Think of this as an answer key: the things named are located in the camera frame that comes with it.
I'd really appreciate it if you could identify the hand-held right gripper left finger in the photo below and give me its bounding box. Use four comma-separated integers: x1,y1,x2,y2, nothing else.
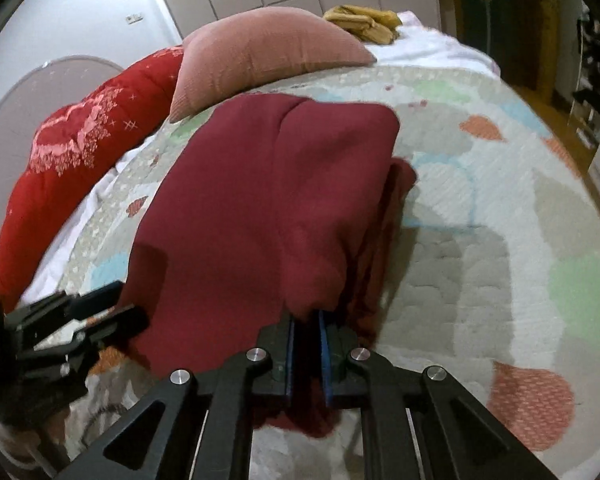
55,312,296,480

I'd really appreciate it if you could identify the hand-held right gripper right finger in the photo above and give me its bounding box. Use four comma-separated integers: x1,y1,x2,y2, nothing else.
319,310,556,480

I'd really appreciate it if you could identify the pastel patterned quilted blanket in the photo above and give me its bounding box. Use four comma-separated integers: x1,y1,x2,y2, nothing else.
0,62,600,480

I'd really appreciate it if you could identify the round grey wall panel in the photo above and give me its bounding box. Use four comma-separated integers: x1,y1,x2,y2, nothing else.
0,55,126,161

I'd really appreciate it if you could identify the maroon garment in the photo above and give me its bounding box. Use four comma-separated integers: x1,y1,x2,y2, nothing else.
115,92,418,438

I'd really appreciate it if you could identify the pink pillow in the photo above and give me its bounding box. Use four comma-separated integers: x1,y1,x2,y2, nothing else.
169,7,378,123

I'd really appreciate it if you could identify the red floral quilted bolster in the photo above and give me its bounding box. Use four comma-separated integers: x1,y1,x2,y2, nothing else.
0,45,186,311

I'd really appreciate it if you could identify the white bed sheet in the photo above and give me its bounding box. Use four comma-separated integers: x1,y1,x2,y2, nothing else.
20,10,501,306

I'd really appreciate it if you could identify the cluttered shelf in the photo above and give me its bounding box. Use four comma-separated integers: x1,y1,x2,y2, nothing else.
572,5,600,151

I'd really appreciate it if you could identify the yellow cloth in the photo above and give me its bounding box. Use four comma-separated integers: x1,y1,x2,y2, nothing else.
322,5,403,45

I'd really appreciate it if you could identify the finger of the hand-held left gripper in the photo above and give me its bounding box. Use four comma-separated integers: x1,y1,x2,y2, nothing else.
25,306,148,396
5,281,126,333

